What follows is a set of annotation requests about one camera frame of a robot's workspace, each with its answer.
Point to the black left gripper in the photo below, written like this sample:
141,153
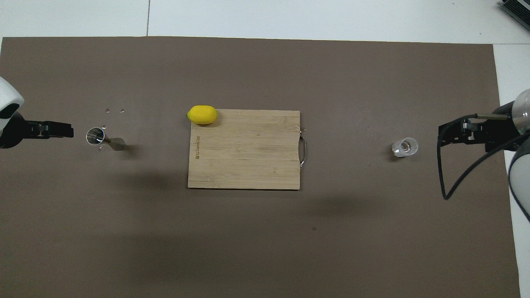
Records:
14,132

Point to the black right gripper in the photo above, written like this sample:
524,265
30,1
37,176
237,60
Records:
499,132

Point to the steel double jigger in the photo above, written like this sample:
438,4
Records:
96,136

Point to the small clear glass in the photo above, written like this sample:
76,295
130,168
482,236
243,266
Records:
405,147

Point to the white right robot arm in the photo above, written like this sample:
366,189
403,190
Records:
522,109

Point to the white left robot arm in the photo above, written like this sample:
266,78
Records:
8,97

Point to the grey ribbed device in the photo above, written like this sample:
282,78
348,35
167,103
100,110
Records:
517,10

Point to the yellow lemon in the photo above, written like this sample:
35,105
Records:
202,115

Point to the wooden cutting board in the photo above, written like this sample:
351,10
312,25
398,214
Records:
244,157

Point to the brown table mat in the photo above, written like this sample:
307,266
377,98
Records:
248,240

